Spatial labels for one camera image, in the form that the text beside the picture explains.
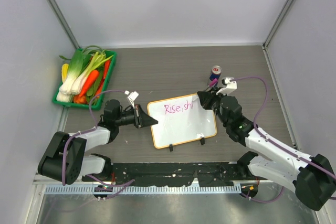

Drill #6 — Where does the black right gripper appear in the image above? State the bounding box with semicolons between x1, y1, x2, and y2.
198;87;230;127

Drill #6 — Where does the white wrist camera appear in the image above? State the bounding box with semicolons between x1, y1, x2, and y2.
216;77;237;95
124;90;139;108

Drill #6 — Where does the white green bok choy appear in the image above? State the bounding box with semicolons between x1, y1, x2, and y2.
56;49;83;102

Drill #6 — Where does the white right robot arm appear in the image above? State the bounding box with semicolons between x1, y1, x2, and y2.
197;90;335;211

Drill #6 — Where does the white slotted cable duct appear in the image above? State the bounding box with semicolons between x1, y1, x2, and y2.
45;184;241;195

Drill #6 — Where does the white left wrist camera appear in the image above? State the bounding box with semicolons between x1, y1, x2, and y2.
124;90;139;108

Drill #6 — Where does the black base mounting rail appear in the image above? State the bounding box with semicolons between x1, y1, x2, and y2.
94;162;264;187

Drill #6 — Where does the yellow corn cob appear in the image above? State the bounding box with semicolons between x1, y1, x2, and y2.
61;63;69;83

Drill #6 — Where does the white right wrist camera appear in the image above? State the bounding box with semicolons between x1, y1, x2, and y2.
216;77;237;95

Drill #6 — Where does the large orange carrot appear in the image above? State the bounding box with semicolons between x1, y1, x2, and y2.
79;69;99;97

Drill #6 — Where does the orange framed whiteboard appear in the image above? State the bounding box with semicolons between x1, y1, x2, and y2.
147;93;217;149

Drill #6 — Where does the purple capped marker pen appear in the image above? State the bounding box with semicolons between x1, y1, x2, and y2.
192;78;218;102

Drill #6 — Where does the green spring onion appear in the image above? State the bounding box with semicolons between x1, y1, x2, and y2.
70;49;113;95

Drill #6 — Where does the small red chili pepper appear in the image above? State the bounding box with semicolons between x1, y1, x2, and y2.
103;60;111;79

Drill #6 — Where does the green plastic vegetable tray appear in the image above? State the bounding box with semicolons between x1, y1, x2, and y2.
52;46;117;110

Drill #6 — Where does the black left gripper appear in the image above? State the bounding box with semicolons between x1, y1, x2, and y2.
115;104;157;128

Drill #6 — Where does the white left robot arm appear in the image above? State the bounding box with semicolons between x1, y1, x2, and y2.
37;99;158;185

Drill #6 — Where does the blue silver energy drink can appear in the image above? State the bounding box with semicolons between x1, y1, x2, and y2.
208;65;222;84

